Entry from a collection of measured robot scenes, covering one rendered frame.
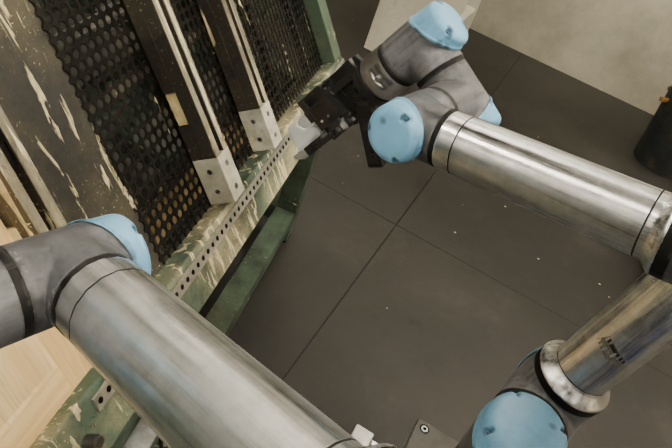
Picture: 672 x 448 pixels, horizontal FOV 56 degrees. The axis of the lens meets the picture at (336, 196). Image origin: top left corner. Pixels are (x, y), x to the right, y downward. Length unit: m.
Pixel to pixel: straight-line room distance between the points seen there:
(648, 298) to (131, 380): 0.64
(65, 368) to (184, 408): 0.82
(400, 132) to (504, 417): 0.41
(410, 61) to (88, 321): 0.59
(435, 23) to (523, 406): 0.53
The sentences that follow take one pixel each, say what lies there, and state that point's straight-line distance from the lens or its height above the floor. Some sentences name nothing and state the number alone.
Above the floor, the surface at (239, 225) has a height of 0.85.
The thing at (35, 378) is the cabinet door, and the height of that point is 0.95.
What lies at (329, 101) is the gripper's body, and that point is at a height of 1.45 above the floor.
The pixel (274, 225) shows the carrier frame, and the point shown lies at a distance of 2.69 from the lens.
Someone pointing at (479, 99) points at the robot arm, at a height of 1.57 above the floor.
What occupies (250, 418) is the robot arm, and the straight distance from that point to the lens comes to 0.38.
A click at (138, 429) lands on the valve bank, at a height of 0.74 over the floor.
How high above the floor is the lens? 1.92
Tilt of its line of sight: 36 degrees down
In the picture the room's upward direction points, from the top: 21 degrees clockwise
